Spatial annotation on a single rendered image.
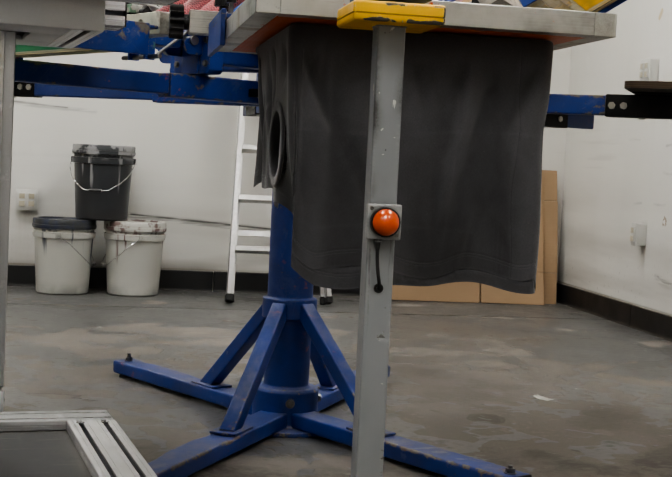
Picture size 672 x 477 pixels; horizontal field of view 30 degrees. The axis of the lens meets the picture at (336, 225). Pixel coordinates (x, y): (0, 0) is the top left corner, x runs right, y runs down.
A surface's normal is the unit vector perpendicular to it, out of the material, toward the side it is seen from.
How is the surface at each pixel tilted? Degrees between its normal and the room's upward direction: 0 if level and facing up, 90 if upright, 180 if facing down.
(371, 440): 90
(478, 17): 90
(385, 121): 90
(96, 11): 90
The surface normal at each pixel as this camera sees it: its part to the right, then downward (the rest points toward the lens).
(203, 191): 0.18, 0.06
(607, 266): -0.98, -0.04
